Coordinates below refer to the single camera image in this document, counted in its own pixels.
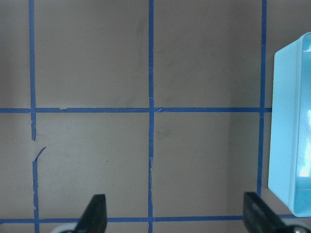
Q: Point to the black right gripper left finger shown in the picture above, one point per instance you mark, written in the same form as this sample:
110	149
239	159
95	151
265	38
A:
94	218

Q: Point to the light blue plastic bin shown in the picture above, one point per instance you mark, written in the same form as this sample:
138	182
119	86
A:
290	144

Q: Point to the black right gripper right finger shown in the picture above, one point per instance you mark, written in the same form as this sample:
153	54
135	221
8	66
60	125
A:
258	217

